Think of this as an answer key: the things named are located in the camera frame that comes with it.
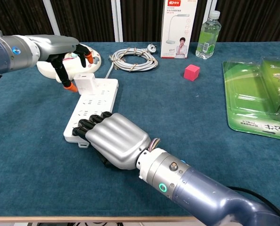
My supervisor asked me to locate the dark slatted screen panel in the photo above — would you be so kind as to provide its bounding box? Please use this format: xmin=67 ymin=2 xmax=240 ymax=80
xmin=0 ymin=0 xmax=57 ymax=37
xmin=120 ymin=0 xmax=165 ymax=43
xmin=212 ymin=0 xmax=280 ymax=43
xmin=49 ymin=0 xmax=115 ymax=43

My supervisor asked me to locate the white power strip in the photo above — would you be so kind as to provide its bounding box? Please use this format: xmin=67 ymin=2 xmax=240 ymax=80
xmin=63 ymin=78 xmax=119 ymax=149

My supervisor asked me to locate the white plug adapter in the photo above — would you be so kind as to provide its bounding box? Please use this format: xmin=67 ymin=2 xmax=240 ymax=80
xmin=73 ymin=73 xmax=96 ymax=95

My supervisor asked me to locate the white desk lamp box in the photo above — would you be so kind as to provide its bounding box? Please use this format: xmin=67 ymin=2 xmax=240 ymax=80
xmin=160 ymin=0 xmax=198 ymax=59

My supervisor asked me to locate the blue table cloth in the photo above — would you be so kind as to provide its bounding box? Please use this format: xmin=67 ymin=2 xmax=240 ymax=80
xmin=0 ymin=41 xmax=280 ymax=218

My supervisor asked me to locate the white cable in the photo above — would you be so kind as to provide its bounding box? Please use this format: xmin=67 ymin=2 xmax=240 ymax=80
xmin=104 ymin=43 xmax=159 ymax=80

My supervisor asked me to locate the cream fish-shaped fishing toy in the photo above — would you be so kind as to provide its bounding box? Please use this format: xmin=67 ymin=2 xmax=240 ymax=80
xmin=36 ymin=43 xmax=102 ymax=84

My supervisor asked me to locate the white partition frame post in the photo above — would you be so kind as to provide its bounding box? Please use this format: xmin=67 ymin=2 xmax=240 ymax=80
xmin=110 ymin=0 xmax=124 ymax=43
xmin=197 ymin=0 xmax=214 ymax=43
xmin=42 ymin=0 xmax=63 ymax=37

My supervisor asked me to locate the green blister package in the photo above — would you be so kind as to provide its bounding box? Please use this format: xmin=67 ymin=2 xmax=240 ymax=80
xmin=222 ymin=56 xmax=280 ymax=142

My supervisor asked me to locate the clear green-label water bottle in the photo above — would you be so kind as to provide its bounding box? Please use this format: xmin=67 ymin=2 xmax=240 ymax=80
xmin=195 ymin=10 xmax=222 ymax=60

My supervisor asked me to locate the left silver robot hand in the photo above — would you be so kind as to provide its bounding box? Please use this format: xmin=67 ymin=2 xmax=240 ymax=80
xmin=37 ymin=35 xmax=94 ymax=93

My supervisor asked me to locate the pink cube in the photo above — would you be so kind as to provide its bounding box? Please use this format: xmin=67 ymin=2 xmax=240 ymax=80
xmin=183 ymin=64 xmax=201 ymax=82

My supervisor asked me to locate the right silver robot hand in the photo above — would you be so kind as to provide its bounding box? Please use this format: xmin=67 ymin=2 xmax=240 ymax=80
xmin=72 ymin=111 xmax=152 ymax=170

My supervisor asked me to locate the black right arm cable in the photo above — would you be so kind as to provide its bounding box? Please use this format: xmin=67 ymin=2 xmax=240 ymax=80
xmin=226 ymin=186 xmax=280 ymax=225

